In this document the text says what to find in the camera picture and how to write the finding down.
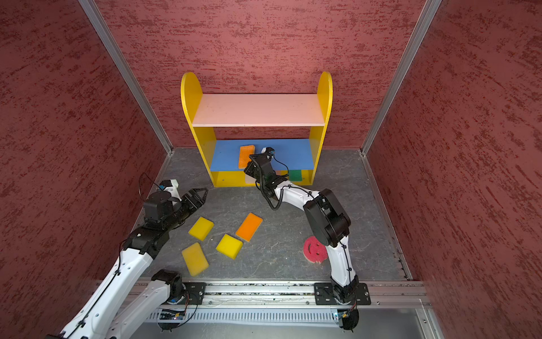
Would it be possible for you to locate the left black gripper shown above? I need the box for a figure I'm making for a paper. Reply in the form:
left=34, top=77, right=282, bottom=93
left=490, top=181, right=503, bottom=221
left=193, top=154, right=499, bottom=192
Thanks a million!
left=163, top=188, right=209, bottom=231

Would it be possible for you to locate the cream white sponge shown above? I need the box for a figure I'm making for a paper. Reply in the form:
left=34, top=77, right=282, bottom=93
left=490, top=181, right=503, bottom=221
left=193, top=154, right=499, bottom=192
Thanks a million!
left=245, top=175, right=256, bottom=186

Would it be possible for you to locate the orange sponge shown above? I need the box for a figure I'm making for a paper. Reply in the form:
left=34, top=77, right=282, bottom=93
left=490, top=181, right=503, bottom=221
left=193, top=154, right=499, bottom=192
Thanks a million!
left=238, top=145, right=255, bottom=170
left=236, top=213, right=263, bottom=242

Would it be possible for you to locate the green sponge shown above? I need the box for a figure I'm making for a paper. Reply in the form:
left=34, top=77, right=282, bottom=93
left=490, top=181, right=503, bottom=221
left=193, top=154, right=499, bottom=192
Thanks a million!
left=288, top=170, right=303, bottom=182

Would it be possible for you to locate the small yellow square sponge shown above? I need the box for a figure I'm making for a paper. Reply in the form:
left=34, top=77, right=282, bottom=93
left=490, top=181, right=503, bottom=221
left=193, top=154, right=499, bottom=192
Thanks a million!
left=216, top=234, right=243, bottom=260

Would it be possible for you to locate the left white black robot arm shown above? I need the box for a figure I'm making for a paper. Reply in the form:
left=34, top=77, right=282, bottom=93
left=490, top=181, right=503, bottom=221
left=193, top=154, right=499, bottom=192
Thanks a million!
left=56, top=180, right=208, bottom=338

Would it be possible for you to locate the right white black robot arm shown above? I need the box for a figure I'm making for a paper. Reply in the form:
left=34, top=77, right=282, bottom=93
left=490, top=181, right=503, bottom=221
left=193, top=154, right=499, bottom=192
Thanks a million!
left=244, top=148, right=359, bottom=304

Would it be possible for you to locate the yellow shelf unit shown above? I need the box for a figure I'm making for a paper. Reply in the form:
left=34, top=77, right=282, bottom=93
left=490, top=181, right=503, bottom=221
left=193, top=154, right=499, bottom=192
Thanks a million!
left=180, top=71, right=333, bottom=187

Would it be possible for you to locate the yellow sponge near left gripper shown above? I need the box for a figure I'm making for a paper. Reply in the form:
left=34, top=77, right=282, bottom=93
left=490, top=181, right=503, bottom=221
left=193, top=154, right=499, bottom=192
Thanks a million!
left=189, top=217, right=214, bottom=241

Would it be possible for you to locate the large yellow sponge front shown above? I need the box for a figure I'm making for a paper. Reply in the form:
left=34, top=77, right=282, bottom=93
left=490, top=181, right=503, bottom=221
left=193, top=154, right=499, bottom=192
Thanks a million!
left=182, top=243, right=209, bottom=277

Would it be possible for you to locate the pink round smiley sponge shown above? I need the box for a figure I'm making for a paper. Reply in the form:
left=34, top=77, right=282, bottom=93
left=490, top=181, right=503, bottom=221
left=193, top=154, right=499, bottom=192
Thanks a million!
left=303, top=236, right=328, bottom=264

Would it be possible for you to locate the left circuit board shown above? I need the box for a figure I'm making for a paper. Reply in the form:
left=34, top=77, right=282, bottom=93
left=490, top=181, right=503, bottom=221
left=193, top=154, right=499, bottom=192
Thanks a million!
left=159, top=309, right=186, bottom=321

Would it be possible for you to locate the circuit board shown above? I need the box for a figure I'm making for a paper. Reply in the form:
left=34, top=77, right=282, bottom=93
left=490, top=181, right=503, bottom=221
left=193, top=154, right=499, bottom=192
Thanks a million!
left=159, top=309, right=186, bottom=321
left=337, top=310, right=359, bottom=322

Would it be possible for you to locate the right circuit board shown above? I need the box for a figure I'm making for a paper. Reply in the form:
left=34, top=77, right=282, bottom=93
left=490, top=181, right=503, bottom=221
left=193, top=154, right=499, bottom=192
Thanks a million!
left=337, top=310, right=359, bottom=322

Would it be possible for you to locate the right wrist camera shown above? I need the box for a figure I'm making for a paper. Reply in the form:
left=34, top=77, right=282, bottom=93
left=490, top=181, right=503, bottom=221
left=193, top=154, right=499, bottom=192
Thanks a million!
left=262, top=147, right=275, bottom=156

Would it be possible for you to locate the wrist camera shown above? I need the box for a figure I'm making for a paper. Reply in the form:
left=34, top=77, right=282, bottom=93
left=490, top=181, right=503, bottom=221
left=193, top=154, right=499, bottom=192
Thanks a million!
left=262, top=147, right=275, bottom=156
left=159, top=179, right=180, bottom=198

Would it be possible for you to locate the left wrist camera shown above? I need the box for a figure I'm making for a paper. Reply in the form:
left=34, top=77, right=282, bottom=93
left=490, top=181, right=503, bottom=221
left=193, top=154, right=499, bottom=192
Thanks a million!
left=159, top=179, right=180, bottom=198

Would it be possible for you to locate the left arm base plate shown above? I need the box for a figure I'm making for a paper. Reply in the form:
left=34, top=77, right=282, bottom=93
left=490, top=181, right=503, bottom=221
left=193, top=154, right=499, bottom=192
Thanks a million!
left=181, top=282, right=207, bottom=305

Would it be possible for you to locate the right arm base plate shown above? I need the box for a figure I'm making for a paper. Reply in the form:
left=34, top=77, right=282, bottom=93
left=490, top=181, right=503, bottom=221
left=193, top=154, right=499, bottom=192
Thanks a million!
left=313, top=282, right=372, bottom=306

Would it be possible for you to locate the aluminium front rail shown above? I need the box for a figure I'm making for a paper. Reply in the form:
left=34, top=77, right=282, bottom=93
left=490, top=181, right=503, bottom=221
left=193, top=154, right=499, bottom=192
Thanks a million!
left=201, top=280, right=432, bottom=309

